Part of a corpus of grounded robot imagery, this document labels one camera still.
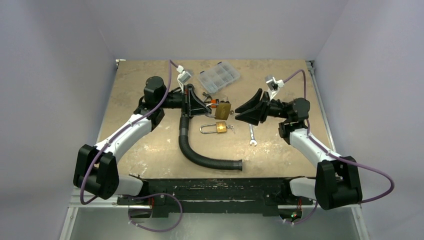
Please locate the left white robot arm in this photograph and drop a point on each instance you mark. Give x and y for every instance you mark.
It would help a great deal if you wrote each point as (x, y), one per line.
(96, 170)

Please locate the brass padlock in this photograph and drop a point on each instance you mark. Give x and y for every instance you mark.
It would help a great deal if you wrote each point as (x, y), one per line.
(222, 111)
(219, 127)

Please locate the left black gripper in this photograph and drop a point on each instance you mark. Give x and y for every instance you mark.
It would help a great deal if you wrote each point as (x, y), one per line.
(196, 106)

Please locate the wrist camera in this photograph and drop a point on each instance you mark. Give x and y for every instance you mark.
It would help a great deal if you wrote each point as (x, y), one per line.
(183, 76)
(274, 86)

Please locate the clear plastic organizer box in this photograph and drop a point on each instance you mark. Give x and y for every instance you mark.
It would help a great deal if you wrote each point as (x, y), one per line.
(218, 77)

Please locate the black keys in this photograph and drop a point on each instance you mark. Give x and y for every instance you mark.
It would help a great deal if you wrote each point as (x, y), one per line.
(225, 100)

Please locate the aluminium frame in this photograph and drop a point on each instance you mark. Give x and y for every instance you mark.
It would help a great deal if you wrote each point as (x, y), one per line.
(106, 220)

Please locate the silver wrench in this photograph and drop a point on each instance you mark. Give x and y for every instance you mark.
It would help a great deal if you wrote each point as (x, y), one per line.
(252, 141)

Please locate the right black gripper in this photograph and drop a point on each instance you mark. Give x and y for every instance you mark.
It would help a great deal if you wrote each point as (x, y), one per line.
(265, 108)

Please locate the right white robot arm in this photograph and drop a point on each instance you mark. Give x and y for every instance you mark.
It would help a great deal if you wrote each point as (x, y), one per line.
(337, 182)

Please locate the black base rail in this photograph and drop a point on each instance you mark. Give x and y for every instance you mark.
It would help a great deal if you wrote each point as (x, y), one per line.
(260, 195)

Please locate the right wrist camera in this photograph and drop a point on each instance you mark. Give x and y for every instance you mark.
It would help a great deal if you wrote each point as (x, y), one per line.
(274, 86)

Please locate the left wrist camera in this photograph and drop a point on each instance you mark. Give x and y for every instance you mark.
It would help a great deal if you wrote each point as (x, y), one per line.
(183, 76)

